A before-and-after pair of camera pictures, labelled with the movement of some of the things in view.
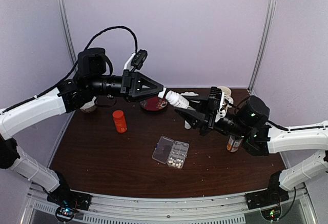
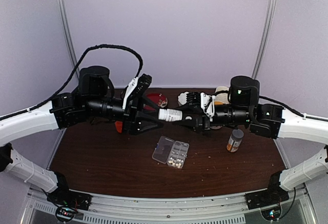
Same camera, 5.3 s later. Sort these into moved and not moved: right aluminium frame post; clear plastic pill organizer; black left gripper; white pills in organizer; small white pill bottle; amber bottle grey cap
Moved: small white pill bottle; black left gripper
Not moved: white pills in organizer; amber bottle grey cap; right aluminium frame post; clear plastic pill organizer
